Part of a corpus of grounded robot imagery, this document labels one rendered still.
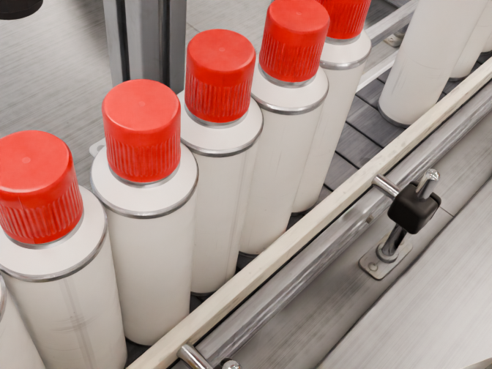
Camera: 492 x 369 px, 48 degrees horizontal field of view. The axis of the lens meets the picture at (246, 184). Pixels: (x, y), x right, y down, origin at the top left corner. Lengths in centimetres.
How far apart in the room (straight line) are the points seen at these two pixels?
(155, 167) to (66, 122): 35
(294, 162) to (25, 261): 18
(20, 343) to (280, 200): 19
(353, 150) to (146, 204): 30
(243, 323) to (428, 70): 27
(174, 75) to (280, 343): 23
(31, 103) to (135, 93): 38
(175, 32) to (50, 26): 29
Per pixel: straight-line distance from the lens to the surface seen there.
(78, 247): 25
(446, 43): 50
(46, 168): 22
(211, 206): 32
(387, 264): 52
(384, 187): 47
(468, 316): 46
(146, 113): 24
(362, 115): 56
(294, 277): 43
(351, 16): 34
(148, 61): 44
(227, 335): 41
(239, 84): 26
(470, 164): 63
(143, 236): 27
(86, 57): 67
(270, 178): 35
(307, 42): 29
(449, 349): 44
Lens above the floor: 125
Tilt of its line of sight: 51 degrees down
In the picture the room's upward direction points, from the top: 10 degrees clockwise
